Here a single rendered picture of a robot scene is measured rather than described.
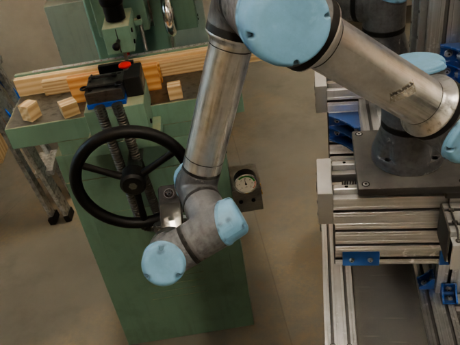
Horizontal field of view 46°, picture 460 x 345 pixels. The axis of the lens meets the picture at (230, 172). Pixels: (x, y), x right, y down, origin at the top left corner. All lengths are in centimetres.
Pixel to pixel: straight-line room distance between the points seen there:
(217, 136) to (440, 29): 59
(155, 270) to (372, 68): 48
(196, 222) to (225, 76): 25
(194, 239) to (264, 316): 107
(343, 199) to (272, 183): 131
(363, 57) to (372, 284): 105
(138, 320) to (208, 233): 100
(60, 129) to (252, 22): 81
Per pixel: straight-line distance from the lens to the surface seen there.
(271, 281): 207
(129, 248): 166
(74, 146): 145
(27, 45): 410
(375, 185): 116
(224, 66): 91
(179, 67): 150
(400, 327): 168
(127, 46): 143
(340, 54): 82
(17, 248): 257
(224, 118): 95
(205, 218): 94
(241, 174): 142
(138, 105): 127
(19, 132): 146
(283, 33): 74
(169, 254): 92
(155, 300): 182
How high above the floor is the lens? 153
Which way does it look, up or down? 36 degrees down
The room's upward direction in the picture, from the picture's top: 9 degrees counter-clockwise
